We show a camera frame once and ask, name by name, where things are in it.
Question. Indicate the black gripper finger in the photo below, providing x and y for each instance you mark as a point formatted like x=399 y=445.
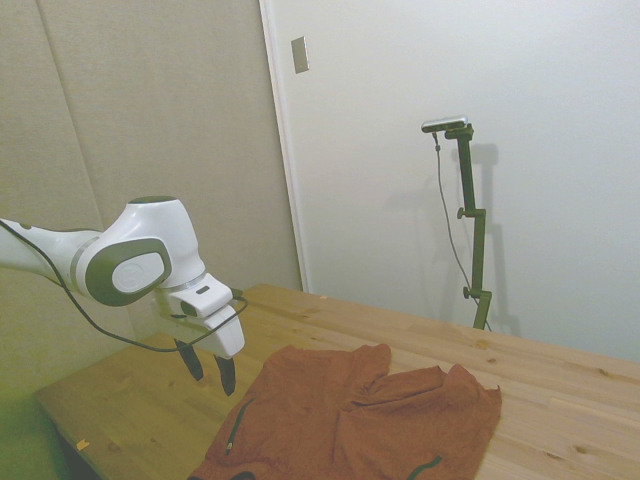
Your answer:
x=227 y=375
x=191 y=360

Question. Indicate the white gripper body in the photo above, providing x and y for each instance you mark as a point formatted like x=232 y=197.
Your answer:
x=227 y=335

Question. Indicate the rust orange shirt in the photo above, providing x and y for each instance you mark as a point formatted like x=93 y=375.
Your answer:
x=350 y=425

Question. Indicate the orange tape scrap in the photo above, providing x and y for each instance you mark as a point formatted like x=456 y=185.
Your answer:
x=82 y=444

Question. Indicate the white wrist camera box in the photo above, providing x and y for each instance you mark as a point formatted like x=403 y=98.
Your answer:
x=200 y=297

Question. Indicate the white door frame trim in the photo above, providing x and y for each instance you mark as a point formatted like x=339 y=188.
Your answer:
x=285 y=150

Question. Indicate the dark green camera stand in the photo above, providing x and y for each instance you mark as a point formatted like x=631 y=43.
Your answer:
x=479 y=250

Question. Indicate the grey wall plate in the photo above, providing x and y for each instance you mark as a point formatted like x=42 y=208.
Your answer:
x=300 y=55

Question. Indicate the silver exterior camera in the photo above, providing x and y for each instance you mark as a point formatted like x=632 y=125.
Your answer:
x=445 y=124

